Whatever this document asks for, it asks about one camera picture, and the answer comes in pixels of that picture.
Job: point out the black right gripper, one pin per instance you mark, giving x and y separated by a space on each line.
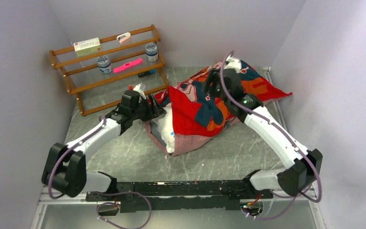
212 77

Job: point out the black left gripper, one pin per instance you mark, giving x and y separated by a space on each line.
155 110

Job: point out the white pillow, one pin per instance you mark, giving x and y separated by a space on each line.
162 130

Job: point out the pink red patterned pillowcase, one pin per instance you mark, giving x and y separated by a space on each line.
197 116

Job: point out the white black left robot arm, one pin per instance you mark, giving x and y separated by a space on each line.
65 172

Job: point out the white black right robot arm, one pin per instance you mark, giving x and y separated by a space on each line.
301 166

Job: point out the black blue marker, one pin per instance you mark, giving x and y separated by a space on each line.
146 73

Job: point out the pink highlighter marker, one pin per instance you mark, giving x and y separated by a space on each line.
128 65

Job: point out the blue white jar right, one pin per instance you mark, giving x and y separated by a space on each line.
151 51

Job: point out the blue white jar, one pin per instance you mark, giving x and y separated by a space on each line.
104 63
151 51

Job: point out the wooden shelf rack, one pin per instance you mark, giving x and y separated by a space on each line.
97 71

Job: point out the blue white jar left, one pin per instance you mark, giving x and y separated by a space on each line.
104 63

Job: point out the pink white tape dispenser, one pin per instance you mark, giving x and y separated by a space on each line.
124 38

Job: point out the white green box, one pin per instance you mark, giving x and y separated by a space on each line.
87 47

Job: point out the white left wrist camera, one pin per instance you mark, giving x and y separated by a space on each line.
140 88

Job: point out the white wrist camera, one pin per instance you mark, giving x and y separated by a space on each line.
140 88
233 63

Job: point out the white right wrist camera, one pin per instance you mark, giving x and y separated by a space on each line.
233 63

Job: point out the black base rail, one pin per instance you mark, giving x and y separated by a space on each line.
175 195

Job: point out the aluminium frame rail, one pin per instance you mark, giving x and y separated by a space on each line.
257 208

